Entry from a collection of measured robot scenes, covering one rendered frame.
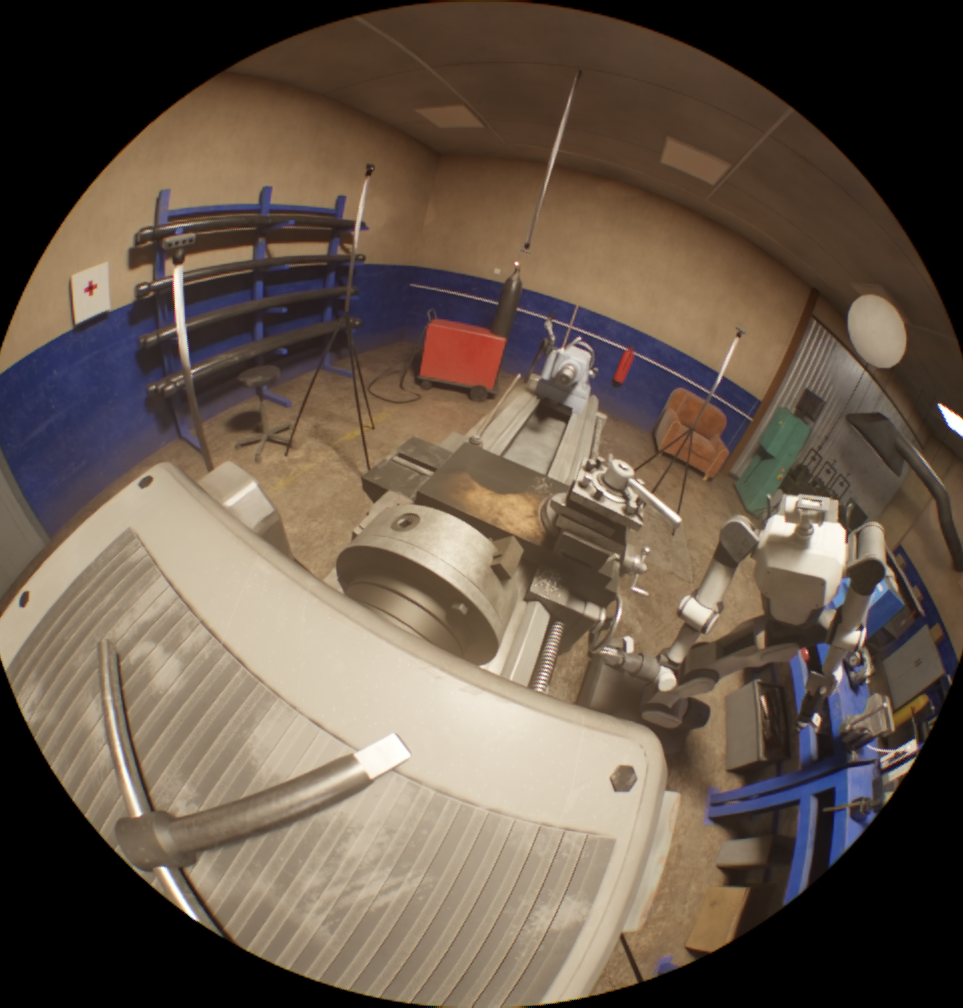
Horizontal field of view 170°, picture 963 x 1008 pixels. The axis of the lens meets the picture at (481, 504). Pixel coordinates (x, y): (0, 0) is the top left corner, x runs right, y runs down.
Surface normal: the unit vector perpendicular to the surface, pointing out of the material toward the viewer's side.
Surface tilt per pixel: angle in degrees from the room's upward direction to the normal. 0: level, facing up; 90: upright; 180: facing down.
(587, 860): 0
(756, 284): 90
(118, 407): 90
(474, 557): 23
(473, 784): 0
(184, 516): 0
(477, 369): 90
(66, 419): 90
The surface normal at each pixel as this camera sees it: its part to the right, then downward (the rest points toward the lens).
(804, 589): -0.77, 0.53
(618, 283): -0.36, 0.55
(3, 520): 0.90, 0.40
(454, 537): 0.36, -0.65
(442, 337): -0.04, 0.66
